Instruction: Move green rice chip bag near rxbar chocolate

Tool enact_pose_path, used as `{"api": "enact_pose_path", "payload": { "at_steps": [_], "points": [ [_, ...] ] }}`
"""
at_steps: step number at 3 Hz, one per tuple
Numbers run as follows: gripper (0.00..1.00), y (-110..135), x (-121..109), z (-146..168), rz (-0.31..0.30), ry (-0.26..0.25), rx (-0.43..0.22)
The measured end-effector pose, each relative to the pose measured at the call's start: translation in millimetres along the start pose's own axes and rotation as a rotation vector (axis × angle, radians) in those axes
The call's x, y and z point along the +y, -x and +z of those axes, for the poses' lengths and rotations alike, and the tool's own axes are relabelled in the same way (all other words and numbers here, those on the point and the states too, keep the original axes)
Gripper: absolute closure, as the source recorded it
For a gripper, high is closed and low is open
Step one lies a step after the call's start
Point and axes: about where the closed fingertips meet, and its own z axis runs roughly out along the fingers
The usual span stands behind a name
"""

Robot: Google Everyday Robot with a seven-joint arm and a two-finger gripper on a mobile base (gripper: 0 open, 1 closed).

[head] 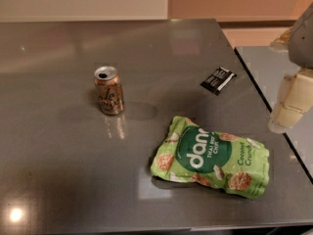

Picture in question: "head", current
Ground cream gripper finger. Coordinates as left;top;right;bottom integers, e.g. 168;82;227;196
269;28;291;52
268;68;313;133

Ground green rice chip bag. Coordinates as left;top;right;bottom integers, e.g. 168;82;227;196
151;117;269;199

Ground black rxbar chocolate bar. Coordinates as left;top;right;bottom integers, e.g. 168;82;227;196
201;67;237;95

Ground grey side table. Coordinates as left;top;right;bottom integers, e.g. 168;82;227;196
235;46;313;182

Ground orange sparkling water can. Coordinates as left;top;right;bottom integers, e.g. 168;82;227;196
94;66;124;116

